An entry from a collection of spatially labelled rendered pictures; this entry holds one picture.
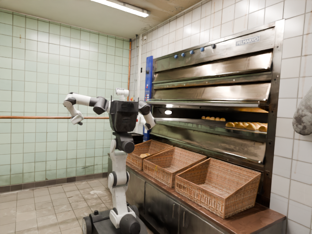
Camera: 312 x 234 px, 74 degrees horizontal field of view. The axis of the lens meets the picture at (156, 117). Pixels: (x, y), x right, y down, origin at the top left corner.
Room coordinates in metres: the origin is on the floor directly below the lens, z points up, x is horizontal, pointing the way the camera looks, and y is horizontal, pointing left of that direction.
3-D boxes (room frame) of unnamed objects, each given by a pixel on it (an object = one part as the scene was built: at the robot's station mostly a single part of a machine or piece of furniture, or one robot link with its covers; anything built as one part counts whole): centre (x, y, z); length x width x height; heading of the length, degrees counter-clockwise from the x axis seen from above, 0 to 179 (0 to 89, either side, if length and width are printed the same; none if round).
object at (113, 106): (2.03, 0.32, 1.27); 0.34 x 0.30 x 0.36; 114
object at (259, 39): (2.49, -0.46, 1.99); 1.80 x 0.08 x 0.21; 33
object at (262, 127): (2.23, -1.13, 1.21); 0.61 x 0.48 x 0.06; 123
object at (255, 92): (2.47, -0.44, 1.54); 1.79 x 0.11 x 0.19; 33
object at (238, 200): (1.80, -0.56, 0.72); 0.56 x 0.49 x 0.28; 35
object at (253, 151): (2.47, -0.44, 1.02); 1.79 x 0.11 x 0.19; 33
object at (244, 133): (2.48, -0.46, 1.16); 1.80 x 0.06 x 0.04; 33
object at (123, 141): (2.00, 0.30, 1.00); 0.28 x 0.13 x 0.18; 32
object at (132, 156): (2.82, 0.09, 0.72); 0.56 x 0.49 x 0.28; 33
